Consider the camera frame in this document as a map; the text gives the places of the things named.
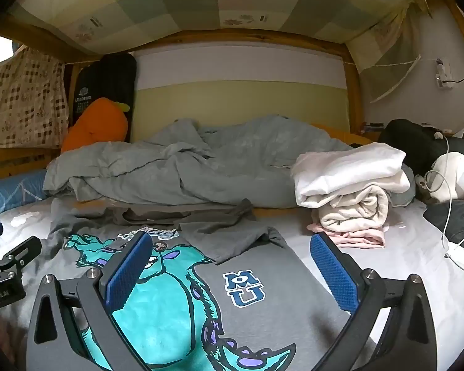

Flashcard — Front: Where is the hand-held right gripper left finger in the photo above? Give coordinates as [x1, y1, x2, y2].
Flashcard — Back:
[26, 231, 155, 371]

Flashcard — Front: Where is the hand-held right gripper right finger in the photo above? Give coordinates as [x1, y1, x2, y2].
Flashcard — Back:
[310, 232, 438, 371]

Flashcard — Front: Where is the grey monster print t-shirt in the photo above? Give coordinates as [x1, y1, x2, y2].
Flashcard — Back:
[25, 198, 358, 371]

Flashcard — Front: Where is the blue pillow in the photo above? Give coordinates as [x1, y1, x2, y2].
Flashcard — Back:
[0, 169, 49, 220]

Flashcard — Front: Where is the pink folded garment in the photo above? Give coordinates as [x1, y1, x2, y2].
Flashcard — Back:
[307, 222, 386, 248]

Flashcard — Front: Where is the grey bed sheet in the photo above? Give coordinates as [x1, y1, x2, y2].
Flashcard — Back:
[0, 197, 464, 371]

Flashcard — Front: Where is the cream rolled towel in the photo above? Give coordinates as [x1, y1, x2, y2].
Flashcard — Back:
[318, 193, 389, 238]

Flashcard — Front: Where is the white folded cloth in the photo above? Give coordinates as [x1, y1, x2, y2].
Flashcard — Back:
[290, 142, 410, 208]

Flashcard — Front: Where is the dark grey garment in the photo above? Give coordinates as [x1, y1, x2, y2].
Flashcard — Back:
[425, 201, 464, 258]

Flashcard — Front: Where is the grey-blue duvet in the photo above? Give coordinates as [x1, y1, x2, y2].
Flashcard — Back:
[42, 115, 414, 207]

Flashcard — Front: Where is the brown patterned curtain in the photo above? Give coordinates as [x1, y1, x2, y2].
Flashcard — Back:
[0, 46, 70, 149]

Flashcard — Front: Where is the orange carrot plush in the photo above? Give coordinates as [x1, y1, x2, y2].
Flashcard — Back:
[61, 98, 130, 154]

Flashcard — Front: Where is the black clothing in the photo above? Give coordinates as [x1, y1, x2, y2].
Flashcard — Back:
[377, 119, 464, 186]

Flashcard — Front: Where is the white fluffy cloth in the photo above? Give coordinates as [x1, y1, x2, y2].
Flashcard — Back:
[425, 151, 464, 203]

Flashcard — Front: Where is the black printed cushion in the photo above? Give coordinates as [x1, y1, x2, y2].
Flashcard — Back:
[70, 53, 137, 143]

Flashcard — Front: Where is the pale yellow foam pad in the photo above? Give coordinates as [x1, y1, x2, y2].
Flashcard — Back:
[131, 48, 350, 143]

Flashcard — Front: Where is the white wall socket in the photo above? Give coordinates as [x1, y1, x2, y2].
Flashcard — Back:
[434, 58, 453, 89]

